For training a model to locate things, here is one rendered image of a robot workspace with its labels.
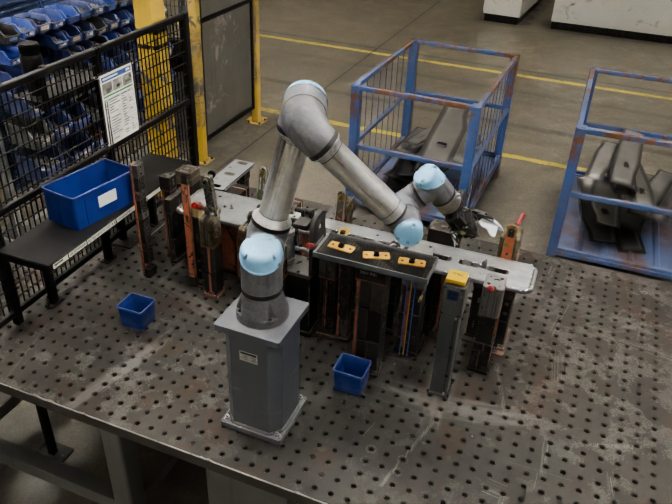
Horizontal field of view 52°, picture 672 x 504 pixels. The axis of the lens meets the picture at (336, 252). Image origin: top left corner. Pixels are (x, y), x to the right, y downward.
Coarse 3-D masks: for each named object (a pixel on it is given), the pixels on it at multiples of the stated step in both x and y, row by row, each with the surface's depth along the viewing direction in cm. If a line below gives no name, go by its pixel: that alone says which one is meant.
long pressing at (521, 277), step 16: (224, 192) 283; (176, 208) 269; (224, 208) 271; (240, 208) 271; (224, 224) 262; (240, 224) 260; (336, 224) 263; (352, 224) 264; (384, 240) 255; (448, 256) 247; (464, 256) 248; (480, 256) 248; (448, 272) 238; (480, 272) 239; (496, 272) 240; (512, 272) 240; (528, 272) 240; (512, 288) 232; (528, 288) 232
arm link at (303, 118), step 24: (288, 120) 168; (312, 120) 166; (312, 144) 167; (336, 144) 169; (336, 168) 171; (360, 168) 173; (360, 192) 175; (384, 192) 176; (384, 216) 178; (408, 216) 180; (408, 240) 180
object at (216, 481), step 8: (208, 472) 223; (208, 480) 225; (216, 480) 223; (224, 480) 221; (232, 480) 220; (208, 488) 227; (216, 488) 225; (224, 488) 224; (232, 488) 222; (240, 488) 220; (248, 488) 218; (256, 488) 217; (208, 496) 230; (216, 496) 228; (224, 496) 226; (232, 496) 224; (240, 496) 222; (248, 496) 221; (256, 496) 219; (264, 496) 217; (272, 496) 216
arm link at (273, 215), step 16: (304, 80) 180; (288, 96) 174; (320, 96) 175; (288, 144) 181; (288, 160) 184; (304, 160) 186; (272, 176) 188; (288, 176) 186; (272, 192) 189; (288, 192) 189; (272, 208) 191; (288, 208) 193; (256, 224) 194; (272, 224) 193; (288, 224) 197
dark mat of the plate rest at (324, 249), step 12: (336, 240) 223; (348, 240) 223; (324, 252) 216; (336, 252) 217; (360, 252) 217; (396, 252) 218; (408, 252) 218; (372, 264) 212; (384, 264) 212; (396, 264) 212; (432, 264) 213; (420, 276) 207
